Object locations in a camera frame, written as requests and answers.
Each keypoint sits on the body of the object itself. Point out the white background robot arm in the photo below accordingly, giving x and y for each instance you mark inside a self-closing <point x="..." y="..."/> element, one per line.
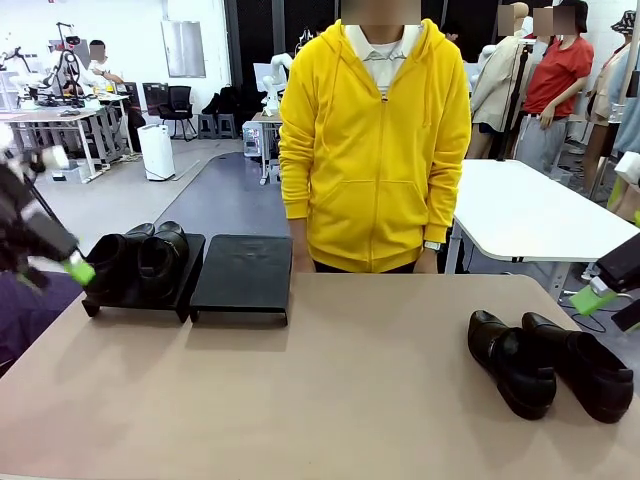
<point x="277" y="62"/>

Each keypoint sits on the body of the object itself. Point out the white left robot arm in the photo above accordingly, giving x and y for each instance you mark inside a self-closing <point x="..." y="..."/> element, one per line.
<point x="55" y="159"/>

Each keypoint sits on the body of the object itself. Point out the person's right forearm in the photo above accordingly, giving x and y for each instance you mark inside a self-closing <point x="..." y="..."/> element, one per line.
<point x="295" y="190"/>

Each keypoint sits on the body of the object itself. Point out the silver wall panel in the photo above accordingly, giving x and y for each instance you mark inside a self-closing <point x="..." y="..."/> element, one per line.
<point x="183" y="50"/>

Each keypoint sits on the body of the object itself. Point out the person's right hand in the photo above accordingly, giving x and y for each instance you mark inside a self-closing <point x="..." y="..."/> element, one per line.
<point x="301" y="250"/>

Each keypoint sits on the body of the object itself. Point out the black bag pile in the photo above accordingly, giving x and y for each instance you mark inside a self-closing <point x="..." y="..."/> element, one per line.
<point x="227" y="100"/>

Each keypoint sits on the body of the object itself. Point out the purple cloth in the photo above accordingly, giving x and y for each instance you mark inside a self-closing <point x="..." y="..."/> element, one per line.
<point x="25" y="325"/>

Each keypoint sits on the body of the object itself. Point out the black tripod pole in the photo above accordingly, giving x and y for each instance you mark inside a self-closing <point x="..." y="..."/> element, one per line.
<point x="517" y="100"/>

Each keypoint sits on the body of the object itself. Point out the person's left forearm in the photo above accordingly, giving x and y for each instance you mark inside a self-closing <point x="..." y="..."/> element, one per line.
<point x="442" y="200"/>

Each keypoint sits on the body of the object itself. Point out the seated person white shirt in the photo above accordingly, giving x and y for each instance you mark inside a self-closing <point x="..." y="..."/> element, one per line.
<point x="97" y="70"/>

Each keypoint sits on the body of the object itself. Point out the black office chair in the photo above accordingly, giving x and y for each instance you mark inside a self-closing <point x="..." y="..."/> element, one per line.
<point x="179" y="102"/>

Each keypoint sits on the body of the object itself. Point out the mannequin in beige coat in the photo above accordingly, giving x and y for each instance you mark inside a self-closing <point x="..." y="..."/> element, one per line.
<point x="500" y="85"/>

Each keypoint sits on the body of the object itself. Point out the clear storage box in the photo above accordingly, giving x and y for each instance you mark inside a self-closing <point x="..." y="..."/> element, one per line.
<point x="72" y="174"/>

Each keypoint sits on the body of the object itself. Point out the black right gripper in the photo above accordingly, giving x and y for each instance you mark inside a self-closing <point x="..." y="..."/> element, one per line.
<point x="625" y="270"/>

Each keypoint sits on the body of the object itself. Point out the grey background workbench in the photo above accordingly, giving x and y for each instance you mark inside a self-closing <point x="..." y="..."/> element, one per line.
<point x="50" y="116"/>

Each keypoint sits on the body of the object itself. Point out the mannequin in red shirt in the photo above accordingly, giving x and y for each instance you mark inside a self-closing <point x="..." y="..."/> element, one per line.
<point x="557" y="75"/>

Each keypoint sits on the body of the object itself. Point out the grey plastic stool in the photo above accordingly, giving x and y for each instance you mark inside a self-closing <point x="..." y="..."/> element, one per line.
<point x="226" y="122"/>
<point x="207" y="122"/>

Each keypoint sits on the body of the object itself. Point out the white air purifier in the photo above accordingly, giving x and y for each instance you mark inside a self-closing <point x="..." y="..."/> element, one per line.
<point x="156" y="155"/>

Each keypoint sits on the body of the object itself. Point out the black leather loafer shoe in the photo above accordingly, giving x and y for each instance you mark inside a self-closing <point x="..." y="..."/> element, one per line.
<point x="112" y="265"/>
<point x="515" y="370"/>
<point x="590" y="375"/>
<point x="162" y="260"/>

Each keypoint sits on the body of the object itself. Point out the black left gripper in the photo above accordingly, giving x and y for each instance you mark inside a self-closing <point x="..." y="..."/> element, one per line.
<point x="30" y="225"/>

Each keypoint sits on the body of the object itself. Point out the computer tower with lights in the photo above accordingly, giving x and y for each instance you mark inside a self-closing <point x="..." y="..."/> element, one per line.
<point x="250" y="140"/>

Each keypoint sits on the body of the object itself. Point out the black metal shoe stand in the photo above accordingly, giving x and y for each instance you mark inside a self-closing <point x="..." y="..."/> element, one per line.
<point x="150" y="302"/>
<point x="240" y="280"/>

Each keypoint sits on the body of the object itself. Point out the person in yellow hoodie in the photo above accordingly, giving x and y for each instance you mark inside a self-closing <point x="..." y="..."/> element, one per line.
<point x="375" y="125"/>

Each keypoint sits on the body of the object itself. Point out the background robot on workbench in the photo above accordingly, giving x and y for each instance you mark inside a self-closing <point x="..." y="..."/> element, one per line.
<point x="70" y="42"/>

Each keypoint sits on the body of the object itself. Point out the white folding table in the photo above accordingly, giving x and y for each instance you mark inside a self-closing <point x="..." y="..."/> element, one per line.
<point x="525" y="210"/>

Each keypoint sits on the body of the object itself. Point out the person's left hand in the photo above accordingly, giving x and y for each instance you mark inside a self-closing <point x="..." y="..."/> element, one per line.
<point x="429" y="261"/>

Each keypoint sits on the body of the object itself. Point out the white wristwatch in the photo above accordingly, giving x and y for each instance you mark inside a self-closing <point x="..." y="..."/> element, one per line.
<point x="432" y="245"/>

